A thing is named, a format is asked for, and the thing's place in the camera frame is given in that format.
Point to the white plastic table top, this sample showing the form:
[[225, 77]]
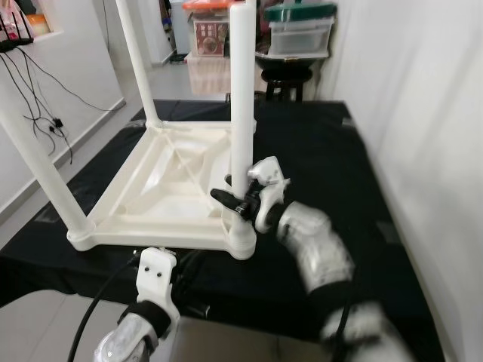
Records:
[[166, 181]]

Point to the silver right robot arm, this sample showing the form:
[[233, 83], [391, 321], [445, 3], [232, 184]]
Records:
[[317, 241]]

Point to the black tablecloth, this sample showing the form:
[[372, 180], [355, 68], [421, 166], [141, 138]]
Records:
[[317, 151]]

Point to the beige tablecloth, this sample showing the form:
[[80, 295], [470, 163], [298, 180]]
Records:
[[207, 75]]

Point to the dark wooden stool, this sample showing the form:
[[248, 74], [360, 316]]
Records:
[[283, 84]]

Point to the grey tape strip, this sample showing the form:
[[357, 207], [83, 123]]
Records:
[[346, 121]]

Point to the red printed box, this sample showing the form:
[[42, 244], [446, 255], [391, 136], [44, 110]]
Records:
[[210, 38]]

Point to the clear container green lid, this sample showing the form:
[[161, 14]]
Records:
[[298, 38]]

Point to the clear adhesive tape patch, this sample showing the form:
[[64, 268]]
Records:
[[43, 218]]

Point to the orange lid container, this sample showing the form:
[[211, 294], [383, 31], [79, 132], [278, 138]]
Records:
[[207, 7]]

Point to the black power adapter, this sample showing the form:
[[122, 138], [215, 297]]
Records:
[[56, 122]]

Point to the black flat box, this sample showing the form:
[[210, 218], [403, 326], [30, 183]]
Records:
[[15, 43]]

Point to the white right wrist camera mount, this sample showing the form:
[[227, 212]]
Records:
[[268, 173]]

